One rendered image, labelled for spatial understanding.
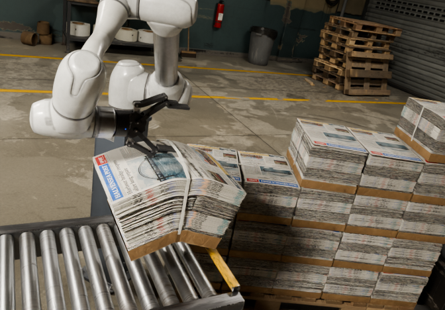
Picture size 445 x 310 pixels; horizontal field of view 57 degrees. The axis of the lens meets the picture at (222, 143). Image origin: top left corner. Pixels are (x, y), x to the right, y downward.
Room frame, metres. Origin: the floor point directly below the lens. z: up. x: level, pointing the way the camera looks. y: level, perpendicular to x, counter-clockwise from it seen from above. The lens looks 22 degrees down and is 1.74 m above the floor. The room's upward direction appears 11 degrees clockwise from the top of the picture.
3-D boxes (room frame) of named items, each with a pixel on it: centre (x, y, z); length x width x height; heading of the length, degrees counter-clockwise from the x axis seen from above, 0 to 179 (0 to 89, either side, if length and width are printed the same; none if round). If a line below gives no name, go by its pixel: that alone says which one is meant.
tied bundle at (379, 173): (2.06, -0.83, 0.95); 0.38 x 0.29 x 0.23; 8
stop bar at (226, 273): (1.25, -0.03, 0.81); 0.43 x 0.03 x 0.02; 30
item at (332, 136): (2.03, -0.54, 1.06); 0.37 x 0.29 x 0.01; 6
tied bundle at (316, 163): (2.03, -0.54, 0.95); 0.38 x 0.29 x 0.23; 6
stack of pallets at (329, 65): (8.61, -2.30, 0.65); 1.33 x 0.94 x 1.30; 124
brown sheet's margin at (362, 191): (2.06, -0.83, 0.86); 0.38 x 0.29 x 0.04; 8
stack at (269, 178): (2.01, -0.40, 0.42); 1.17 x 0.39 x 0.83; 98
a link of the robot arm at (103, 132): (1.05, 0.34, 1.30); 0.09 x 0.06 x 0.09; 29
